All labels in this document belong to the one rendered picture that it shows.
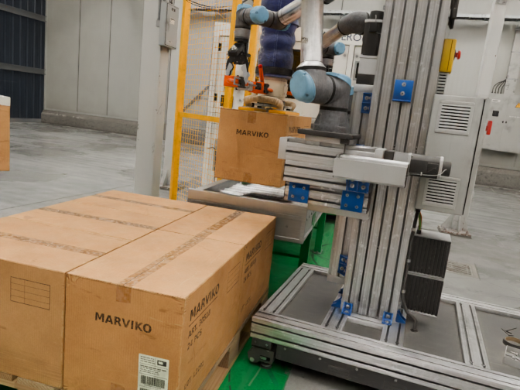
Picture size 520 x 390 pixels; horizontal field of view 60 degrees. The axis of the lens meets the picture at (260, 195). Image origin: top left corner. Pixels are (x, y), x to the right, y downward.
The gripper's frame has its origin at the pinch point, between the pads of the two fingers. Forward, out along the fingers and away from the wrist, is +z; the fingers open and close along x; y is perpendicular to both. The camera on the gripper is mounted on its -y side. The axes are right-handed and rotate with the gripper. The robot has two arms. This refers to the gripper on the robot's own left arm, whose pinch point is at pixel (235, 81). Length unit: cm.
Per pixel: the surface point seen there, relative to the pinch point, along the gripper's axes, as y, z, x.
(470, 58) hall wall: 909, -149, -177
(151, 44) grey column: 89, -26, 105
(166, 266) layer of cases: -78, 68, -13
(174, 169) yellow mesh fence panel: 141, 70, 107
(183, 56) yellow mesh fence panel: 141, -25, 107
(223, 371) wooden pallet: -48, 120, -26
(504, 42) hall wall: 907, -187, -237
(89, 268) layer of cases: -94, 68, 6
